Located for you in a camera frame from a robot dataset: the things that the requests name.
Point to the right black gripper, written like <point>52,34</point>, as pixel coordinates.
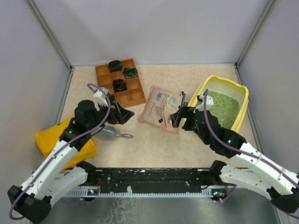
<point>187,112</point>

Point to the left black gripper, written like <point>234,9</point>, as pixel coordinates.
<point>124,115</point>

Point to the pink cat litter bag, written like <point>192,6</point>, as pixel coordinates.
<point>159,106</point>

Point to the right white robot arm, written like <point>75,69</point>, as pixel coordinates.
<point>267,178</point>

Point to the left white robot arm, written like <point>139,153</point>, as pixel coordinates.
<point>35,197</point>

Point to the yellow litter box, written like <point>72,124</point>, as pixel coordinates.
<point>228,87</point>

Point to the green cat litter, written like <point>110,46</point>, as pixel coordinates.
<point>225,109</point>

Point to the wooden compartment tray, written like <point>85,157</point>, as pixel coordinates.
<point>134,94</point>

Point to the silver metal scoop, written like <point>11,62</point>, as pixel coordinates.
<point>109,133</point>

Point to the black orange rolled item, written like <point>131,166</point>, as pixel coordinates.
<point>119,85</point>

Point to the black green rolled item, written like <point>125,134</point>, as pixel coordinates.
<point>130,72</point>

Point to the black rolled item top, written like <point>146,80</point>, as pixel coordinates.
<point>115,65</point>

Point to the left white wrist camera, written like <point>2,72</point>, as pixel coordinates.
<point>101,96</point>

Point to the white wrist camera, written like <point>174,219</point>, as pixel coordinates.
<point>200,103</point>
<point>101,96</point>

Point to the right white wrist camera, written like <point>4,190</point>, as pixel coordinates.
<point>200,103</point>

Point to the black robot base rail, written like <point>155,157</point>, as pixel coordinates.
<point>152,180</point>

